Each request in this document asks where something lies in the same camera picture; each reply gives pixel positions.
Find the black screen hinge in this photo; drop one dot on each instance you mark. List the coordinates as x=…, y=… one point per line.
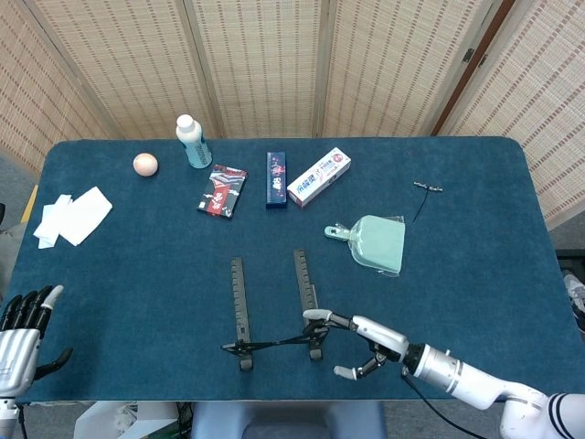
x=468, y=55
x=482, y=61

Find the dark blue narrow box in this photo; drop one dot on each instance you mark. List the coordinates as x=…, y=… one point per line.
x=277, y=180

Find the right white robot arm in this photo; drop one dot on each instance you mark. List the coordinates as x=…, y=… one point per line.
x=475, y=379

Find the white pink toothpaste box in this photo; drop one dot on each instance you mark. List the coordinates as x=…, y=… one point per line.
x=317, y=178

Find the grey blue robot torso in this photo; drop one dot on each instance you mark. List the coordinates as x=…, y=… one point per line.
x=288, y=420

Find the black red card box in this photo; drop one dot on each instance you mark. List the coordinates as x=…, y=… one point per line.
x=221, y=192

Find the black folding laptop stand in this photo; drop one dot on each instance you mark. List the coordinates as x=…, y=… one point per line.
x=240, y=297

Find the white blue plastic bottle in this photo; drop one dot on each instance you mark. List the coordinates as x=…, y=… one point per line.
x=195, y=146

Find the white cloth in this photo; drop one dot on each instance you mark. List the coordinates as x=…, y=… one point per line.
x=87, y=215

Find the blue tablecloth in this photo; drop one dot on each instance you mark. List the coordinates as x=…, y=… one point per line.
x=137, y=274

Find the mint green wrapped dustpan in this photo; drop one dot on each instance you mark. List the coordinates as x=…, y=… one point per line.
x=379, y=242

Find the bamboo folding screen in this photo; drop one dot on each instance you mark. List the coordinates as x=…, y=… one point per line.
x=265, y=68

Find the white sneaker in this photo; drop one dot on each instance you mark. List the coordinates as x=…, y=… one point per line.
x=577, y=297

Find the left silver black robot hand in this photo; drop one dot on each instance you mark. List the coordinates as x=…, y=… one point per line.
x=18, y=356

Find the peach coloured egg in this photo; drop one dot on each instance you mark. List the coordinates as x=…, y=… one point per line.
x=145, y=163

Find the white paper tissue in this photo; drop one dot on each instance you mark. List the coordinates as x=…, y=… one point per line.
x=48, y=224

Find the white crumpled bag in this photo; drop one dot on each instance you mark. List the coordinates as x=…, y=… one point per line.
x=128, y=420

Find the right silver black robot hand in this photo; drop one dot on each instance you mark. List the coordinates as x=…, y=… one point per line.
x=381, y=338

